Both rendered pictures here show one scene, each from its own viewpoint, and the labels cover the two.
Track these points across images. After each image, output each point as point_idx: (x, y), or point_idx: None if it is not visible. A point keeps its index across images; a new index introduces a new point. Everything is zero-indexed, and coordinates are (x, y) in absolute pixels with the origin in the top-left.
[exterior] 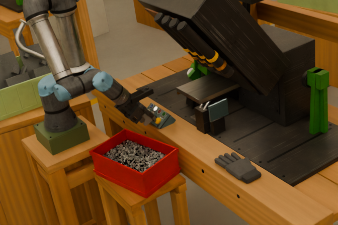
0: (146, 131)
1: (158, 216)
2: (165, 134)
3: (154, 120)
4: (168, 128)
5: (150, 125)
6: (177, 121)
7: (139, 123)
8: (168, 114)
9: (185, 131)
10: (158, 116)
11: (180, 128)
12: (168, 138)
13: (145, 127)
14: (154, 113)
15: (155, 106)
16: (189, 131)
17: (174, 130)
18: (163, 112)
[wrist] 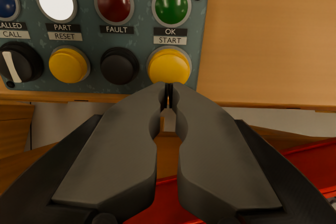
0: (84, 100)
1: (163, 125)
2: (257, 96)
3: (134, 78)
4: (220, 51)
5: (120, 97)
6: None
7: (23, 97)
8: None
9: (305, 12)
10: (138, 44)
11: (263, 11)
12: (289, 105)
13: (77, 99)
14: (89, 38)
15: None
16: (325, 0)
17: (261, 46)
18: None
